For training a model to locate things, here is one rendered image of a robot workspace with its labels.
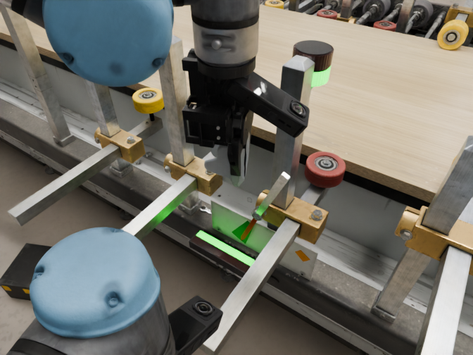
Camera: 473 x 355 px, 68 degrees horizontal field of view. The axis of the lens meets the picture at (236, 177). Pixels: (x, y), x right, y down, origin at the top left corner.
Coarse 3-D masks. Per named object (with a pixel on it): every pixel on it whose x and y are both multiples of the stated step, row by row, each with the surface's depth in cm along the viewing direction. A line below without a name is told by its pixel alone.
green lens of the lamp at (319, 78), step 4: (328, 68) 52; (320, 72) 52; (324, 72) 52; (328, 72) 53; (316, 76) 52; (320, 76) 52; (324, 76) 52; (328, 76) 53; (316, 80) 52; (320, 80) 52; (324, 80) 53; (312, 84) 53; (316, 84) 53; (320, 84) 53
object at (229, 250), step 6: (198, 234) 84; (204, 234) 84; (210, 240) 82; (216, 240) 82; (216, 246) 81; (222, 246) 81; (228, 246) 81; (228, 252) 80; (234, 252) 80; (240, 252) 80; (240, 258) 79; (246, 258) 79
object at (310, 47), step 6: (300, 42) 53; (306, 42) 53; (312, 42) 53; (318, 42) 53; (324, 42) 53; (300, 48) 51; (306, 48) 51; (312, 48) 51; (318, 48) 51; (324, 48) 51; (330, 48) 51; (312, 54) 50; (318, 54) 50; (324, 54) 50
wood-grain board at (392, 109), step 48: (48, 48) 115; (288, 48) 115; (336, 48) 115; (384, 48) 115; (432, 48) 115; (336, 96) 92; (384, 96) 92; (432, 96) 92; (336, 144) 77; (384, 144) 77; (432, 144) 77; (432, 192) 66
